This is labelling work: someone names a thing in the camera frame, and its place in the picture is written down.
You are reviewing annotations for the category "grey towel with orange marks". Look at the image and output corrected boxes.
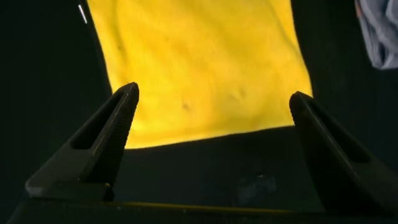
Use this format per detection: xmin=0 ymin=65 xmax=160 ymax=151
xmin=354 ymin=0 xmax=398 ymax=70

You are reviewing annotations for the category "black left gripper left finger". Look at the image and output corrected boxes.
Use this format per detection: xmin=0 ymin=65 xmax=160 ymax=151
xmin=25 ymin=82 xmax=140 ymax=202

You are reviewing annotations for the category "small white label strip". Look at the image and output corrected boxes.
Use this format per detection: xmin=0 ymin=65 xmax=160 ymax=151
xmin=77 ymin=4 xmax=88 ymax=25

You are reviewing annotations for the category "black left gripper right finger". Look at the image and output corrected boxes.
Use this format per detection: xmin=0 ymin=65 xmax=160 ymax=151
xmin=289 ymin=91 xmax=398 ymax=215

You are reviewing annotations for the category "yellow towel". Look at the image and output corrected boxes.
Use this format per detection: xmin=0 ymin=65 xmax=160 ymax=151
xmin=86 ymin=0 xmax=313 ymax=150

